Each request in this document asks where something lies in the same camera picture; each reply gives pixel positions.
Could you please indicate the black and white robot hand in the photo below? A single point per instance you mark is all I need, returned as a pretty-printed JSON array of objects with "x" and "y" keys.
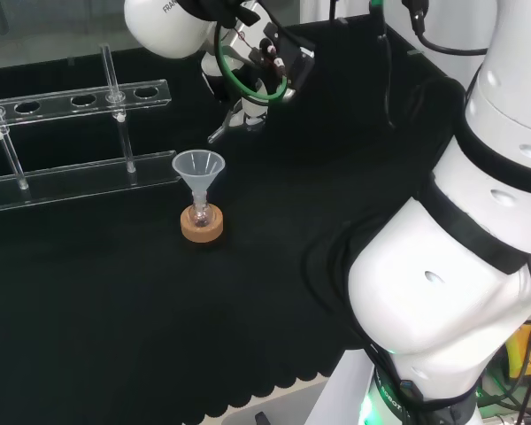
[{"x": 252, "y": 110}]

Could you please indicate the clear weighing funnel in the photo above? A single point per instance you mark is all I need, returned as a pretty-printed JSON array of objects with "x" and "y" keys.
[{"x": 219, "y": 131}]

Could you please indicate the clear plastic funnel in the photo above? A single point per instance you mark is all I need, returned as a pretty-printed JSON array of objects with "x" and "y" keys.
[{"x": 198, "y": 170}]

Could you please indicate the small round-bottom glass flask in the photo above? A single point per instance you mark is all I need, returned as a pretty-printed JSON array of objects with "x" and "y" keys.
[{"x": 201, "y": 217}]

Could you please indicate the clear funnel stand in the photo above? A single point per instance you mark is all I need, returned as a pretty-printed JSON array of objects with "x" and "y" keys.
[{"x": 71, "y": 179}]

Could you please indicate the black bench cloth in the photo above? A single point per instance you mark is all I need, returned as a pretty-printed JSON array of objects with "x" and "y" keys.
[{"x": 115, "y": 310}]

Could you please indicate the pale board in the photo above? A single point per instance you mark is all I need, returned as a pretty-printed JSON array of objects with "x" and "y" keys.
[{"x": 283, "y": 403}]

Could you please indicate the black knob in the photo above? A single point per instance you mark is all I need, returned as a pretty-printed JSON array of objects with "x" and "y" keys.
[{"x": 261, "y": 418}]

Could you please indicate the yellow stop button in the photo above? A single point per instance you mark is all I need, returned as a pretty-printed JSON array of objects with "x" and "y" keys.
[{"x": 520, "y": 350}]

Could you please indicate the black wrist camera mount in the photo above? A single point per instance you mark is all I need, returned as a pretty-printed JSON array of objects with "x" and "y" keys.
[{"x": 298, "y": 62}]

